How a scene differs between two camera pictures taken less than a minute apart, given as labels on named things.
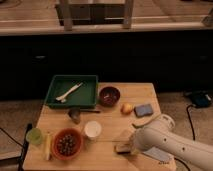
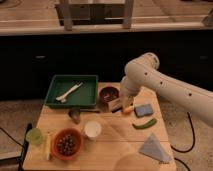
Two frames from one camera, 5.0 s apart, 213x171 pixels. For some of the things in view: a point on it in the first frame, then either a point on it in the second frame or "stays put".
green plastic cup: x=34 y=135 stays put
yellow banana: x=47 y=147 stays put
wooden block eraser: x=123 y=148 → x=115 y=105
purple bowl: x=109 y=96 stays put
